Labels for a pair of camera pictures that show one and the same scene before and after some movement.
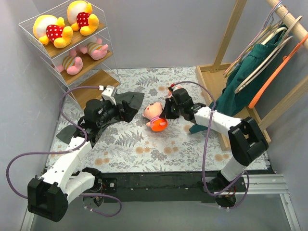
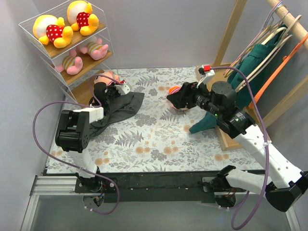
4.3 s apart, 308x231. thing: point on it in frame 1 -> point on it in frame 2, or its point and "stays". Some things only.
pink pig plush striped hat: x=73 y=65 stays
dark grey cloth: x=130 y=103 stays
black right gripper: x=170 y=109 -> x=188 y=94
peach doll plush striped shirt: x=152 y=111 -> x=106 y=78
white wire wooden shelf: x=74 y=41 stays
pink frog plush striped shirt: x=96 y=50 stays
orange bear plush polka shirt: x=48 y=29 stays
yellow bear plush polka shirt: x=79 y=16 stays
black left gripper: x=121 y=109 -> x=111 y=91
